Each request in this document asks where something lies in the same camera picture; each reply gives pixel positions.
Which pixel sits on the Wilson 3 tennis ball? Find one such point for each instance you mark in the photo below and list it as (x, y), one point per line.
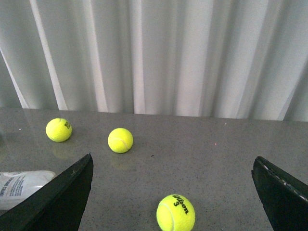
(175, 213)

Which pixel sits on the white pleated curtain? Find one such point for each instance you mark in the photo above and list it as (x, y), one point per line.
(217, 58)

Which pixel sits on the tennis ball far left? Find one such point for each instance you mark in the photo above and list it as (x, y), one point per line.
(59, 130)

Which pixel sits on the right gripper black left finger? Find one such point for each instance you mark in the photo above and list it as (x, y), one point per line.
(57, 206)

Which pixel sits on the clear Wilson tennis ball can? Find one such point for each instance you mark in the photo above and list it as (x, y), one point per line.
(15, 187)

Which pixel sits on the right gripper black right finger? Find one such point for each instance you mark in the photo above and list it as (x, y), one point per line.
(284, 197)

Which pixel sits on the tennis ball centre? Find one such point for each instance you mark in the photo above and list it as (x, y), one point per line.
(120, 140)

